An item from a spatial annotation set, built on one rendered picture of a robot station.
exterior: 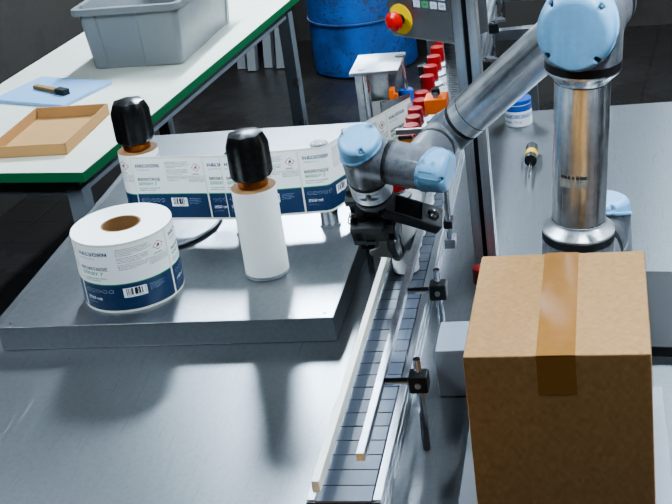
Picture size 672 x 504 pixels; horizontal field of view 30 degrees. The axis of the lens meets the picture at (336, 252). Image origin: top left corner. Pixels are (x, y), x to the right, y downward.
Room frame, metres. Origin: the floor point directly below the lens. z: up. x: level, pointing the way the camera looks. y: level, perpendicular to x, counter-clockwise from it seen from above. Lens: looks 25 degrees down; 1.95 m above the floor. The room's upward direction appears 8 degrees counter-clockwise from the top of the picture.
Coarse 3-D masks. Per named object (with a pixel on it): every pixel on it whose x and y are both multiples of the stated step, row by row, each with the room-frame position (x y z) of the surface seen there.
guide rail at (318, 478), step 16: (384, 272) 2.13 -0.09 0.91; (368, 304) 2.00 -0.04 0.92; (368, 320) 1.94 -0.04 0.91; (352, 352) 1.83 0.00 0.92; (352, 368) 1.78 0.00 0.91; (352, 384) 1.76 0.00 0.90; (336, 416) 1.64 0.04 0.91; (336, 432) 1.61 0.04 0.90; (320, 464) 1.52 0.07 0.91; (320, 480) 1.49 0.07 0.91
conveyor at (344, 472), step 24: (432, 240) 2.30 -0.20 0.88; (384, 288) 2.12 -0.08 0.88; (384, 312) 2.03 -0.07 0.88; (408, 312) 2.01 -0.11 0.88; (384, 336) 1.94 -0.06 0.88; (408, 336) 1.92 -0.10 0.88; (360, 360) 1.86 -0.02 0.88; (360, 384) 1.79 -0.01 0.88; (360, 408) 1.71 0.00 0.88; (384, 408) 1.70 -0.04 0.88; (360, 432) 1.64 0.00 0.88; (384, 432) 1.63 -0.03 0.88; (336, 456) 1.59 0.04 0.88; (336, 480) 1.53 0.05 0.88; (360, 480) 1.52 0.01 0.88
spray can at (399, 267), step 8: (400, 192) 2.17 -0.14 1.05; (408, 192) 2.18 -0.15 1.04; (408, 232) 2.16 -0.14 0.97; (408, 240) 2.16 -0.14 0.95; (408, 248) 2.16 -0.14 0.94; (408, 256) 2.16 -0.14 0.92; (400, 264) 2.16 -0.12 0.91; (416, 264) 2.17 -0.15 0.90; (400, 272) 2.16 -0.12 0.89; (416, 272) 2.16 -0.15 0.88
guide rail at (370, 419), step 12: (432, 192) 2.36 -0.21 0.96; (420, 240) 2.14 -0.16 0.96; (408, 264) 2.04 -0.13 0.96; (408, 276) 1.99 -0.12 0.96; (396, 312) 1.86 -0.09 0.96; (396, 324) 1.82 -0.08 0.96; (396, 336) 1.80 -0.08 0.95; (384, 348) 1.75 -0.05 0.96; (384, 360) 1.71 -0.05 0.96; (384, 372) 1.67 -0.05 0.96; (372, 396) 1.61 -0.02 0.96; (372, 408) 1.58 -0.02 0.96; (372, 420) 1.54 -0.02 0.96; (372, 432) 1.53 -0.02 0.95; (360, 444) 1.49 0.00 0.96; (360, 456) 1.47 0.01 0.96
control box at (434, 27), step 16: (400, 0) 2.36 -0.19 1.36; (448, 0) 2.27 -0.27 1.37; (480, 0) 2.32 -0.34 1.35; (416, 16) 2.34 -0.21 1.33; (432, 16) 2.31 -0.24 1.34; (448, 16) 2.28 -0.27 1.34; (480, 16) 2.32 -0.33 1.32; (400, 32) 2.37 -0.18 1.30; (416, 32) 2.34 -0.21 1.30; (432, 32) 2.31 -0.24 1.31; (448, 32) 2.28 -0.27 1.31; (480, 32) 2.31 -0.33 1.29
